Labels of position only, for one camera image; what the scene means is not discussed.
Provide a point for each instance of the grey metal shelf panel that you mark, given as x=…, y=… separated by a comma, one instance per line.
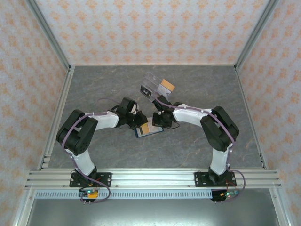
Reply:
x=152, y=212

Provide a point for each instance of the aluminium side rail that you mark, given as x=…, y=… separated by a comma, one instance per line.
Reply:
x=245, y=94
x=64, y=89

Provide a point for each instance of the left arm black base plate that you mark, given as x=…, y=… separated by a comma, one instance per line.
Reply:
x=105, y=180

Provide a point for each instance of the circuit board with blue light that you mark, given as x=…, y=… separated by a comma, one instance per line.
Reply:
x=227, y=194

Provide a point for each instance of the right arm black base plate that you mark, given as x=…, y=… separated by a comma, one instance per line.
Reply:
x=200, y=180

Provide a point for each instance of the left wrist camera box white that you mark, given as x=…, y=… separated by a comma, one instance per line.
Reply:
x=134, y=108

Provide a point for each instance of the aluminium frame post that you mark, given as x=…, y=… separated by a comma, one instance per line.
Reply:
x=49, y=33
x=255, y=33

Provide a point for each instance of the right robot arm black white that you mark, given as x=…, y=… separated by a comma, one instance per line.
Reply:
x=218, y=127

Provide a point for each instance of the black card with white print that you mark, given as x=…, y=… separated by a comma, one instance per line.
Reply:
x=144, y=91

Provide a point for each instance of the plain orange card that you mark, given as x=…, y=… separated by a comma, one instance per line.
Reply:
x=168, y=85

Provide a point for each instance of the white card with gold chip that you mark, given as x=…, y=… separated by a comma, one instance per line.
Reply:
x=163, y=90

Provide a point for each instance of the orange card with dark stripe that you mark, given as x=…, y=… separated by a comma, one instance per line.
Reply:
x=144, y=130

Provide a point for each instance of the aluminium frame leg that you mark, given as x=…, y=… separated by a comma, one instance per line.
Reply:
x=279, y=207
x=23, y=207

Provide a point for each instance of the clear acrylic card stand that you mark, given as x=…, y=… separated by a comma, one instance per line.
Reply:
x=152, y=78

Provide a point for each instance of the aluminium mounting rail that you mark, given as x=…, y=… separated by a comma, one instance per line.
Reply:
x=152, y=179

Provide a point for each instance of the blue card holder wallet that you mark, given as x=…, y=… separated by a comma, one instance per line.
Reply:
x=158, y=130

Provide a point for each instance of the circuit board with yellow connector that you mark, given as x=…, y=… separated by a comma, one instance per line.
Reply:
x=94, y=194

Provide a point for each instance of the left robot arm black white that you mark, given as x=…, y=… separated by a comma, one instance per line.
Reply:
x=77, y=134

